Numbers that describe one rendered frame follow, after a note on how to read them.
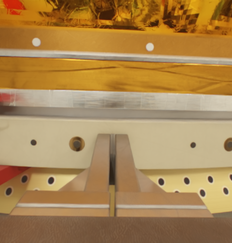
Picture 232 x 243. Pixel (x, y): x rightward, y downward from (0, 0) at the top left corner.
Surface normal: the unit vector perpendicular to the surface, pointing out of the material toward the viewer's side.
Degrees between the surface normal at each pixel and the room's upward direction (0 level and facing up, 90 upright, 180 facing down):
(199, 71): 90
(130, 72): 90
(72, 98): 90
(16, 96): 90
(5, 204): 62
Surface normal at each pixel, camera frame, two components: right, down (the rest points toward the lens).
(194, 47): 0.05, 0.12
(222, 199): 0.18, -0.36
